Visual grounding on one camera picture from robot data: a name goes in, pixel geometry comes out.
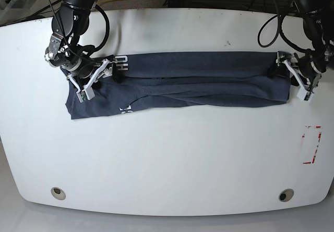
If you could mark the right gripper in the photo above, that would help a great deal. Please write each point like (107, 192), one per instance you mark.
(83, 72)

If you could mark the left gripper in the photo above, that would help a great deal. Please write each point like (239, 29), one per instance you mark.
(306, 69)

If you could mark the dark blue T-shirt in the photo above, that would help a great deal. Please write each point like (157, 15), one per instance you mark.
(158, 80)

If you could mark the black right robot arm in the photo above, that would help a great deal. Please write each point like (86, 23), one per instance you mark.
(69, 23)

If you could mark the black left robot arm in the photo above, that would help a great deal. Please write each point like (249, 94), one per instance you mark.
(317, 19)

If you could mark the red tape marking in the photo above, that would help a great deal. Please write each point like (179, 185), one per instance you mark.
(310, 144)

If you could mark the right table grommet hole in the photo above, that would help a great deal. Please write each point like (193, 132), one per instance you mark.
(286, 195)

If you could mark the table grommet hole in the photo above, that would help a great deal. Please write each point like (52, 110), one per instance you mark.
(286, 195)
(58, 193)

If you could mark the left table grommet hole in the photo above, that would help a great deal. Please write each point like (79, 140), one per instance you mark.
(58, 193)

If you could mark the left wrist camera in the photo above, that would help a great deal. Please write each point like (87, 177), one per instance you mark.
(305, 95)

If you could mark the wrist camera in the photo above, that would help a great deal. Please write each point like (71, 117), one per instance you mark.
(85, 94)
(305, 95)

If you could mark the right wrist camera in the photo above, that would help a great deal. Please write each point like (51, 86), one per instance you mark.
(85, 94)

